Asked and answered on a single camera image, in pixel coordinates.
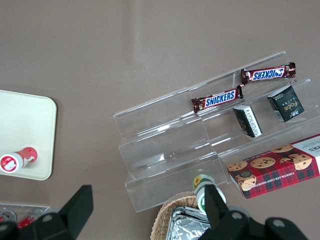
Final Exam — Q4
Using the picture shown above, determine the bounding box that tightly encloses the red white drink bottle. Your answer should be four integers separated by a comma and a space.
0, 146, 39, 174

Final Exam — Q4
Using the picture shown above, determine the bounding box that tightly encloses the snickers chocolate bar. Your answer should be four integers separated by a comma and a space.
191, 85, 244, 114
240, 62, 297, 86

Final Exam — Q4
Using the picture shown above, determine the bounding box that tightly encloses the red plaid cookie box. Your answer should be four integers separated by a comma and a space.
226, 133, 320, 200

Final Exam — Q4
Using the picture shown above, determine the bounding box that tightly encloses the clear acrylic can rack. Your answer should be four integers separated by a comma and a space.
0, 202, 51, 226

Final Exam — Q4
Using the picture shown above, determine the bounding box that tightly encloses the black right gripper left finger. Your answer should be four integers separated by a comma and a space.
0, 184, 94, 240

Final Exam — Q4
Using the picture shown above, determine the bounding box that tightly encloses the black box with gold print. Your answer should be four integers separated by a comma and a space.
267, 85, 306, 123

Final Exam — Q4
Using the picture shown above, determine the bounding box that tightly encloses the small tan wicker basket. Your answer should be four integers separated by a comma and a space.
150, 191, 209, 240

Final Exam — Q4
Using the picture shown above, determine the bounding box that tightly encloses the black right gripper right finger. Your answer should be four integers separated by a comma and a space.
199, 184, 309, 240

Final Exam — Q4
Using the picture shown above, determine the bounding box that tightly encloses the black box with white label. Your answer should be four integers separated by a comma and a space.
232, 104, 263, 138

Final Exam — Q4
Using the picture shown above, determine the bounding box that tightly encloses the clear acrylic stepped shelf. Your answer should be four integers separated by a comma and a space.
187, 50, 320, 186
112, 87, 227, 214

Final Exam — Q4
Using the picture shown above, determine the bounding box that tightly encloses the red cola can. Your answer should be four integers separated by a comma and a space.
17, 211, 39, 227
0, 210, 18, 224

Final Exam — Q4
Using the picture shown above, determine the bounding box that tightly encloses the green white cup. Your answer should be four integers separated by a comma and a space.
192, 173, 227, 216

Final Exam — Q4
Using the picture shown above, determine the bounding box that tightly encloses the silver foil packet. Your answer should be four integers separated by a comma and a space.
163, 205, 214, 240

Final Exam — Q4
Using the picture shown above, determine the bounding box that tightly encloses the cream plastic tray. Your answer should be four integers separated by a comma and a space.
0, 89, 58, 182

